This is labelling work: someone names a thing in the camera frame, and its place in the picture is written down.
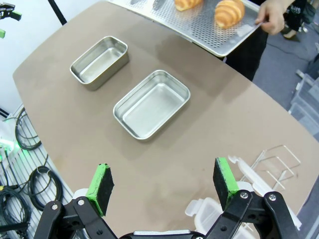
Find metal wire lid rack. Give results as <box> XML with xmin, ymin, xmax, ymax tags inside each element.
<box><xmin>239</xmin><ymin>144</ymin><xmax>301</xmax><ymax>191</ymax></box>

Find small deep steel container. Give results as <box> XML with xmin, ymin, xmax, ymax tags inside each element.
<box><xmin>69</xmin><ymin>36</ymin><xmax>130</xmax><ymax>92</ymax></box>

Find perforated metal baking tray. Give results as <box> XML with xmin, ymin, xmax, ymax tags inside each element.
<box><xmin>107</xmin><ymin>0</ymin><xmax>261</xmax><ymax>57</ymax></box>

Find black stand pole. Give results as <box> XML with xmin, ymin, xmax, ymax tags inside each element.
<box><xmin>47</xmin><ymin>0</ymin><xmax>68</xmax><ymax>25</ymax></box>

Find golden croissant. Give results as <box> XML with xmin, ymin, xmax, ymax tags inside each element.
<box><xmin>214</xmin><ymin>0</ymin><xmax>246</xmax><ymax>30</ymax></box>
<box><xmin>173</xmin><ymin>0</ymin><xmax>204</xmax><ymax>12</ymax></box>

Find clear plastic storage bins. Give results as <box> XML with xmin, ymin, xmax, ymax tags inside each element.
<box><xmin>289</xmin><ymin>69</ymin><xmax>319</xmax><ymax>136</ymax></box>

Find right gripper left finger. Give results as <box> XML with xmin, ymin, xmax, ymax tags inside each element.
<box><xmin>33</xmin><ymin>163</ymin><xmax>118</xmax><ymax>239</ymax></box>

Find pale object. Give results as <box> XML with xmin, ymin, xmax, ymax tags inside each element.
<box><xmin>113</xmin><ymin>70</ymin><xmax>191</xmax><ymax>142</ymax></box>

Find person's left hand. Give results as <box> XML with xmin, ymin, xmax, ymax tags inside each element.
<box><xmin>254</xmin><ymin>0</ymin><xmax>285</xmax><ymax>35</ymax></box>

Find coiled black cable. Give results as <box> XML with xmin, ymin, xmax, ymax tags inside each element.
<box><xmin>27</xmin><ymin>166</ymin><xmax>63</xmax><ymax>212</ymax></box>
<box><xmin>14</xmin><ymin>107</ymin><xmax>42</xmax><ymax>151</ymax></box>
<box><xmin>0</xmin><ymin>189</ymin><xmax>30</xmax><ymax>232</ymax></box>

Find white device with green light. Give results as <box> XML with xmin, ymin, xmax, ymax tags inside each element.
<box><xmin>0</xmin><ymin>119</ymin><xmax>19</xmax><ymax>160</ymax></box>

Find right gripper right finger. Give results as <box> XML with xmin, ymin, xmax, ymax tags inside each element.
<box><xmin>204</xmin><ymin>156</ymin><xmax>300</xmax><ymax>239</ymax></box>

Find person's left forearm black sleeve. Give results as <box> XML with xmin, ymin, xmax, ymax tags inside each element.
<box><xmin>280</xmin><ymin>0</ymin><xmax>309</xmax><ymax>32</ymax></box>

